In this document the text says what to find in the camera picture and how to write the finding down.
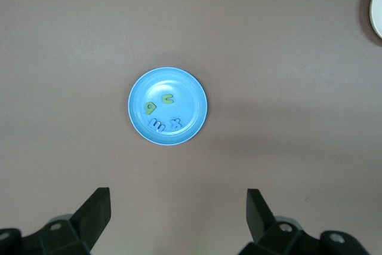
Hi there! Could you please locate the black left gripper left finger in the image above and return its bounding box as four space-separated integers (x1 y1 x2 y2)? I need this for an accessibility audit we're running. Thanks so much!
0 188 112 255

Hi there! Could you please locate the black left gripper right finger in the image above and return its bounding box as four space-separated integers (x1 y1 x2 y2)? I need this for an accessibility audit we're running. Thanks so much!
241 188 369 255

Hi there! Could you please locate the blue small letter m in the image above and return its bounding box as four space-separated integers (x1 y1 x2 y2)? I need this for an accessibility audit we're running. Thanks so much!
149 118 166 133

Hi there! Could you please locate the brown table cover sheet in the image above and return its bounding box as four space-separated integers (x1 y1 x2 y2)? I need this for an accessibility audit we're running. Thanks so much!
0 0 382 255

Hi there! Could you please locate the blue plate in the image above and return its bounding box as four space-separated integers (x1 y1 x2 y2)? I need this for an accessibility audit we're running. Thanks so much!
128 67 208 147

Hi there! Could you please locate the beige plate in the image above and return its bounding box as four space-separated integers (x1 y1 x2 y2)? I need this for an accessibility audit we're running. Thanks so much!
369 0 382 39

